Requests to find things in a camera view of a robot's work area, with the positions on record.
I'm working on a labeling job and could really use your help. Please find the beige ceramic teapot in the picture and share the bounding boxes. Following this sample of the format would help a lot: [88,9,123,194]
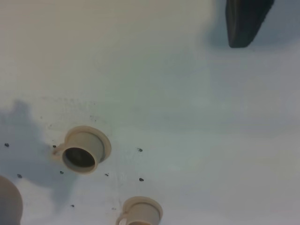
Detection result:
[0,176,23,225]

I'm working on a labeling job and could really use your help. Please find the beige near teacup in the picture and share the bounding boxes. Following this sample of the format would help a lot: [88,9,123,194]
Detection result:
[52,142,98,174]

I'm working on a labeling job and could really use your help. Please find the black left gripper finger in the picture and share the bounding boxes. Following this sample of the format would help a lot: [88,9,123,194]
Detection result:
[225,0,274,48]

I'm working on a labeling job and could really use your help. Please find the beige far cup saucer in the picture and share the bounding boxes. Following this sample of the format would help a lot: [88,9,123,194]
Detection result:
[122,196,163,219]

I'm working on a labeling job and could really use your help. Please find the beige near cup saucer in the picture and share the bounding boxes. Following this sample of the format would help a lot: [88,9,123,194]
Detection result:
[64,126,112,165]

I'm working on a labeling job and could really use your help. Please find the beige cup saucer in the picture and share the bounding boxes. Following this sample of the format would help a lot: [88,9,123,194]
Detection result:
[122,196,163,219]
[64,126,112,165]

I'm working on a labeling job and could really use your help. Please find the beige teacup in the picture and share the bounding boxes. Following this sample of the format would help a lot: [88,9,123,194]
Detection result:
[52,142,98,174]
[115,203,161,225]

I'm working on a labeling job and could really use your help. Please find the beige far teacup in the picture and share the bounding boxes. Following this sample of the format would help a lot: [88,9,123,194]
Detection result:
[115,203,161,225]

